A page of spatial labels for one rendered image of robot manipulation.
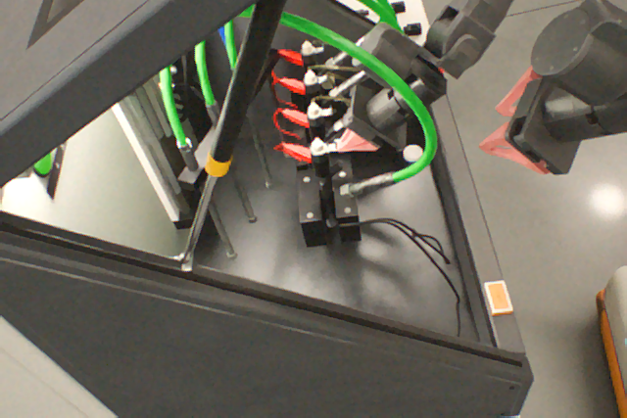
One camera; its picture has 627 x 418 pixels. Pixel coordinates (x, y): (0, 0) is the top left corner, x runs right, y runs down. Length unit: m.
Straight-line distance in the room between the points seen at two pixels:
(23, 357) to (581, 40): 0.64
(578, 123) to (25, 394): 0.70
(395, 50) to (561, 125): 0.29
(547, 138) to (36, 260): 0.47
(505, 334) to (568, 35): 0.56
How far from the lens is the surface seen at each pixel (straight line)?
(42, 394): 0.88
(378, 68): 0.71
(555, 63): 0.52
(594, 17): 0.52
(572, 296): 2.13
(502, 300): 0.99
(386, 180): 0.85
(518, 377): 0.93
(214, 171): 0.50
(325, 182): 1.03
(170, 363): 0.77
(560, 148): 0.63
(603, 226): 2.30
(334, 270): 1.16
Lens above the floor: 1.83
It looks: 51 degrees down
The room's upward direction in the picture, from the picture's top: 11 degrees counter-clockwise
